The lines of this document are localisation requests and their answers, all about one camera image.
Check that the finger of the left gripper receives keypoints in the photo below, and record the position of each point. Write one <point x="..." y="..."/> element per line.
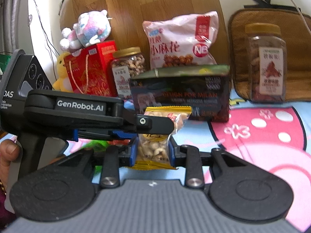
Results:
<point x="102" y="134"/>
<point x="144" y="124"/>

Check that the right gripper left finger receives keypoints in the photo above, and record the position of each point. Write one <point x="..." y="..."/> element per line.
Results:
<point x="117" y="156"/>

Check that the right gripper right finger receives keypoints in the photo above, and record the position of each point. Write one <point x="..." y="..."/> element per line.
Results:
<point x="188" y="157"/>

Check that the yellow peanut packet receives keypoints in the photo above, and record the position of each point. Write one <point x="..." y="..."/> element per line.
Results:
<point x="153" y="150"/>

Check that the green snack packet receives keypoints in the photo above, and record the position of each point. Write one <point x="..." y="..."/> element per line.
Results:
<point x="99" y="147"/>

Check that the person's left hand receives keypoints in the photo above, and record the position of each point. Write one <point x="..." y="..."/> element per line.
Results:
<point x="9" y="153"/>

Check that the yellow duck plush toy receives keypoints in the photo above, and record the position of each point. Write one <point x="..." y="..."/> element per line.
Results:
<point x="63" y="82"/>

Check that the cashew jar gold lid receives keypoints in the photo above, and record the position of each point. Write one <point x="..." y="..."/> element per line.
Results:
<point x="127" y="63"/>

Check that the red gift bag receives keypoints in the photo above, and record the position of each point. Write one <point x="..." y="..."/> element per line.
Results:
<point x="89" y="69"/>

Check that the dark metal tin box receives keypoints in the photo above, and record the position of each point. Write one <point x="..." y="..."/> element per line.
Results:
<point x="205" y="88"/>

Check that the pink fried dough snack bag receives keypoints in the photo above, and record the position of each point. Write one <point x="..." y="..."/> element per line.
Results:
<point x="184" y="40"/>

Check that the peppa pig bed sheet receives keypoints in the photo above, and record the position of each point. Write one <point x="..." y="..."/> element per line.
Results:
<point x="273" y="137"/>

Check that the pink blue plush toy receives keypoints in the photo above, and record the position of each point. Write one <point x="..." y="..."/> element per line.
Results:
<point x="92" y="28"/>

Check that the wooden headboard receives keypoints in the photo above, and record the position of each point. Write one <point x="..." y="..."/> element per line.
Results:
<point x="127" y="17"/>

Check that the pecan jar gold lid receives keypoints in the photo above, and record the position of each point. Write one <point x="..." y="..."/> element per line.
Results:
<point x="267" y="56"/>

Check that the brown seat cushion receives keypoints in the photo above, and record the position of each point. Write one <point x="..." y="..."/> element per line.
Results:
<point x="293" y="32"/>

